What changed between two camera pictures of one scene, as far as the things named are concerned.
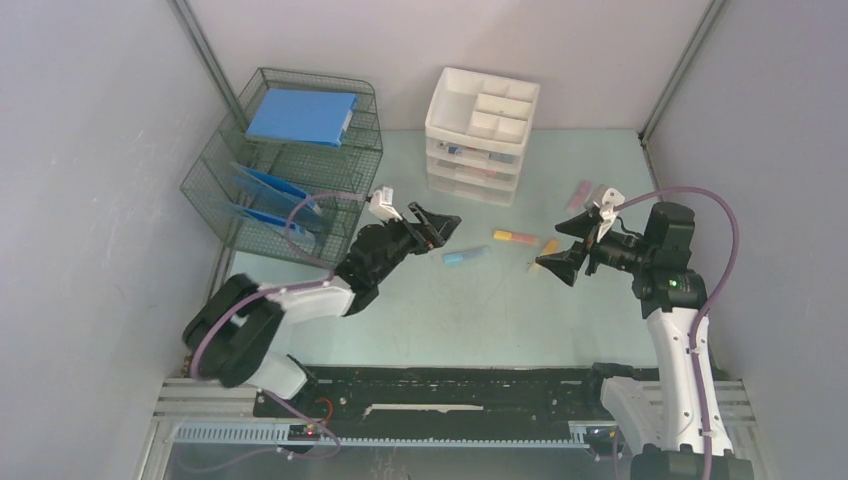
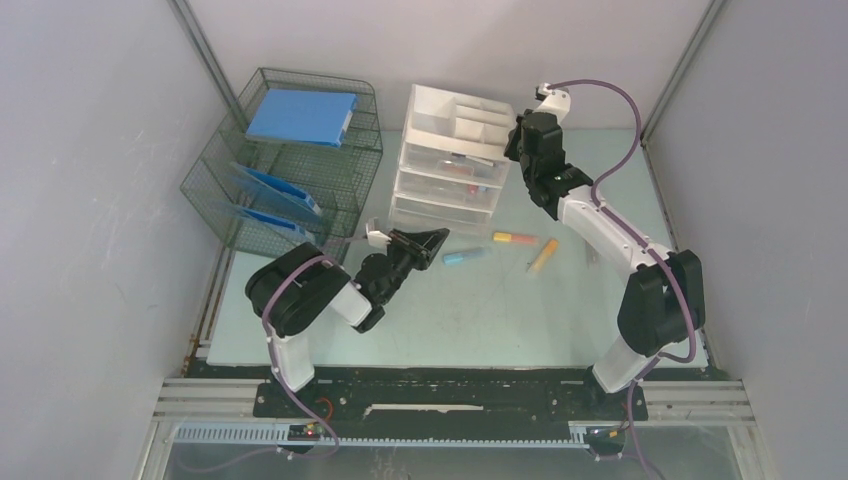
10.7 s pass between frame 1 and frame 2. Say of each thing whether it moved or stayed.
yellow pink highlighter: stayed
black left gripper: moved
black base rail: stayed
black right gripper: moved
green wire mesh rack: stayed
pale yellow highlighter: stayed
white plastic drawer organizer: moved
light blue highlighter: stayed
